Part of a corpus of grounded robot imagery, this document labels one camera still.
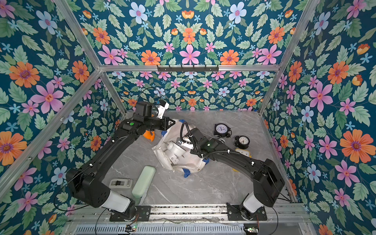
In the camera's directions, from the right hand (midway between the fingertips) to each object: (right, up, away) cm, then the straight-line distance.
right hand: (198, 137), depth 84 cm
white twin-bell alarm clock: (-14, -8, +1) cm, 16 cm away
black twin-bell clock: (+30, -5, +14) cm, 33 cm away
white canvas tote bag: (-6, -16, +4) cm, 17 cm away
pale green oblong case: (-31, -26, -3) cm, 41 cm away
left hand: (-12, +9, -9) cm, 17 cm away
